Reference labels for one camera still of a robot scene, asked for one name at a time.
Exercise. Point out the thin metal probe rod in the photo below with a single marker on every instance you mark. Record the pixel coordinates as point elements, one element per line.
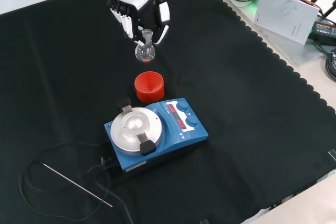
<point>76,184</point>

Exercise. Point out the clear glass round-bottom flask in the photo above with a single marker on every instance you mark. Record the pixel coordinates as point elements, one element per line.
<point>145,54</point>

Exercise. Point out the heater with blue base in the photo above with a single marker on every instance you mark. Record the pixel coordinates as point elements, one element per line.
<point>173,140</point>

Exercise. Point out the black power adapter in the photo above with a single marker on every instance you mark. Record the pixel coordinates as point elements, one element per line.
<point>324,31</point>

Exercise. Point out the black bench cloth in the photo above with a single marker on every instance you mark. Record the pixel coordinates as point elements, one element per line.
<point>236,103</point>

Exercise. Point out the white paper booklet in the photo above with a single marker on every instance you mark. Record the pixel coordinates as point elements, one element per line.
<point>286,14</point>

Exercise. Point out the red ribbed flask stand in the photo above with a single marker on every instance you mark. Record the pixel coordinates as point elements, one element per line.
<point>149,87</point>

